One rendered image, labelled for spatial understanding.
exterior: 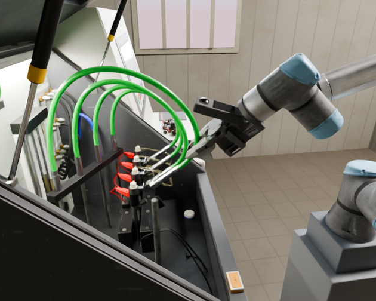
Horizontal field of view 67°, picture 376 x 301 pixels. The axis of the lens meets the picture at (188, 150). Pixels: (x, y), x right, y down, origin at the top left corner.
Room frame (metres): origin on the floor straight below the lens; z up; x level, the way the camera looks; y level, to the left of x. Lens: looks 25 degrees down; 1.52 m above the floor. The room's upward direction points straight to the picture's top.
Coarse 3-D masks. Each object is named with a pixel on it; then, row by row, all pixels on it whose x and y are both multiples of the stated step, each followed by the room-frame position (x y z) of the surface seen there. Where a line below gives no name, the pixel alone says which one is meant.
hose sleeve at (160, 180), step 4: (172, 168) 0.68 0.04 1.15; (176, 168) 0.67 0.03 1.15; (168, 172) 0.67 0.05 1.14; (172, 172) 0.67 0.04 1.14; (176, 172) 0.67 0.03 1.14; (160, 176) 0.67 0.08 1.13; (164, 176) 0.67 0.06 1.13; (168, 176) 0.67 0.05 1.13; (156, 180) 0.67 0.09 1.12; (160, 180) 0.67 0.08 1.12; (164, 180) 0.67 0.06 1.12; (156, 184) 0.66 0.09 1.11
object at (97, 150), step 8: (112, 88) 0.82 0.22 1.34; (120, 88) 0.82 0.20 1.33; (128, 88) 0.83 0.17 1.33; (104, 96) 0.82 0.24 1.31; (96, 104) 0.82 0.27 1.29; (96, 112) 0.81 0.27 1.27; (96, 120) 0.81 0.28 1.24; (96, 128) 0.81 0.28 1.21; (96, 136) 0.81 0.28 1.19; (96, 144) 0.81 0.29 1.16; (96, 152) 0.81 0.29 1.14; (176, 152) 0.84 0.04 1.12; (96, 160) 0.81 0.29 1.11; (168, 160) 0.83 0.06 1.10; (152, 168) 0.83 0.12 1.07
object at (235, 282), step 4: (236, 272) 0.50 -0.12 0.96; (232, 276) 0.49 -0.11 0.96; (236, 276) 0.49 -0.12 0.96; (232, 280) 0.48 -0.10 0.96; (236, 280) 0.48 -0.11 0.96; (232, 284) 0.46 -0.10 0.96; (236, 284) 0.46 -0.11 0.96; (240, 284) 0.46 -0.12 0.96; (232, 292) 0.45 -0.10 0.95; (236, 292) 0.45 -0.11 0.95
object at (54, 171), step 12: (84, 72) 0.65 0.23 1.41; (96, 72) 0.66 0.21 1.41; (120, 72) 0.66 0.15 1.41; (132, 72) 0.66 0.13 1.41; (156, 84) 0.67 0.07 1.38; (60, 96) 0.65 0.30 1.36; (48, 120) 0.65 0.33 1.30; (192, 120) 0.67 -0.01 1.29; (48, 132) 0.64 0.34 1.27; (48, 144) 0.64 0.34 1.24; (48, 156) 0.65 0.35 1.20; (180, 168) 0.67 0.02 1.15
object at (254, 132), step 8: (240, 104) 0.63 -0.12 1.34; (240, 112) 0.64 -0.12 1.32; (216, 120) 0.67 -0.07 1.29; (248, 120) 0.61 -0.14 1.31; (256, 120) 0.61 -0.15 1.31; (208, 128) 0.67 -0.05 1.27; (216, 128) 0.63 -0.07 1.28; (224, 128) 0.62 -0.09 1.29; (232, 128) 0.64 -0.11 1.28; (240, 128) 0.64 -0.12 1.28; (248, 128) 0.63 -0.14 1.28; (256, 128) 0.63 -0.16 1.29; (264, 128) 0.62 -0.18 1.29; (224, 136) 0.64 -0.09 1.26; (232, 136) 0.62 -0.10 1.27; (240, 136) 0.64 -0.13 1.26; (248, 136) 0.63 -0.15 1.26; (224, 144) 0.64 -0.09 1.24; (232, 144) 0.64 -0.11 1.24; (240, 144) 0.62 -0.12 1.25; (224, 152) 0.63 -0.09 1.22
